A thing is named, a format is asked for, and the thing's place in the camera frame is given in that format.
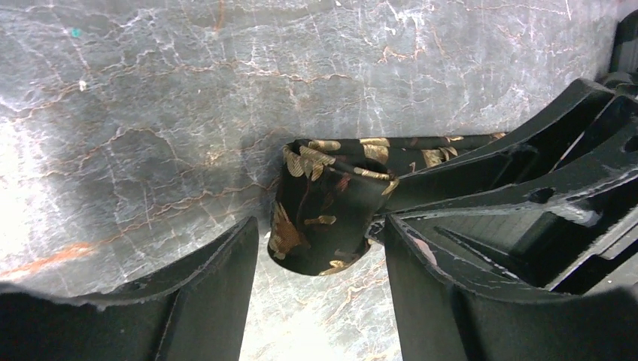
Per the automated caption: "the black gold floral tie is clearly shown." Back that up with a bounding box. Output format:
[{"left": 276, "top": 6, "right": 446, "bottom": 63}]
[{"left": 267, "top": 133, "right": 504, "bottom": 276}]

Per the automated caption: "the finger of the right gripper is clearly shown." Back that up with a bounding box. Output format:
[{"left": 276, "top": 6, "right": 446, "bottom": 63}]
[
  {"left": 386, "top": 77, "right": 637, "bottom": 212},
  {"left": 382, "top": 99, "right": 637, "bottom": 294}
]

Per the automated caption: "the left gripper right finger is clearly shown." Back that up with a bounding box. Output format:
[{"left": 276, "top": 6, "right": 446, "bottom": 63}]
[{"left": 383, "top": 216, "right": 637, "bottom": 360}]

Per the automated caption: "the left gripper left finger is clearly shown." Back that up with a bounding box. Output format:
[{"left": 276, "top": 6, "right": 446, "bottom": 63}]
[{"left": 1, "top": 217, "right": 260, "bottom": 360}]

